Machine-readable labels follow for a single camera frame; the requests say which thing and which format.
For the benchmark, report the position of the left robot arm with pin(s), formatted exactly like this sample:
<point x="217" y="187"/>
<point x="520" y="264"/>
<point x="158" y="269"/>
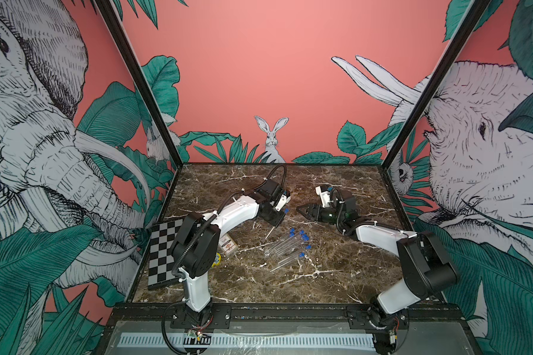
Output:
<point x="196" y="243"/>

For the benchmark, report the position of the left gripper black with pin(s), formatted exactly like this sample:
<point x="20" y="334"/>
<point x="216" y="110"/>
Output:
<point x="280" y="214"/>

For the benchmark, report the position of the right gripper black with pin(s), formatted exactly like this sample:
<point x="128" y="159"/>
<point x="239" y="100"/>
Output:
<point x="313" y="208"/>

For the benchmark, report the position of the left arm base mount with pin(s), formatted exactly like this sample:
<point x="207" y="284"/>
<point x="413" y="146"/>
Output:
<point x="213" y="316"/>

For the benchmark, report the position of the white slotted cable duct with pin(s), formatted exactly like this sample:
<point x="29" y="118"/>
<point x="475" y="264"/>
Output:
<point x="221" y="340"/>

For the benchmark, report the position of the clear test tube blue stopper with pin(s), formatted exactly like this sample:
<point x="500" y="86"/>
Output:
<point x="271" y="230"/>
<point x="304" y="248"/>
<point x="288" y="259"/>
<point x="284" y="240"/>
<point x="306" y="240"/>
<point x="299" y="239"/>

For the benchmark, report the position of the yellow blue small toy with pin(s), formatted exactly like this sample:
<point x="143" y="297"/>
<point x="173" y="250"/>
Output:
<point x="217" y="260"/>

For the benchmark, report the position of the checkerboard calibration board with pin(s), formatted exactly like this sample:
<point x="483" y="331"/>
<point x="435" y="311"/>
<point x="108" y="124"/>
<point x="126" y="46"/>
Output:
<point x="160" y="262"/>

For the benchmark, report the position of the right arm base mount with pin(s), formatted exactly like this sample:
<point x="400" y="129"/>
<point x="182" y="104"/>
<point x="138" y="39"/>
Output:
<point x="371" y="318"/>

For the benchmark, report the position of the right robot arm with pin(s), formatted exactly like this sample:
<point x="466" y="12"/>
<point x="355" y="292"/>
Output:
<point x="427" y="268"/>

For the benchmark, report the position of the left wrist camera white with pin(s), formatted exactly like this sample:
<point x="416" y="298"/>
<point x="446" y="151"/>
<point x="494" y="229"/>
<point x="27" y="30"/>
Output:
<point x="283" y="201"/>

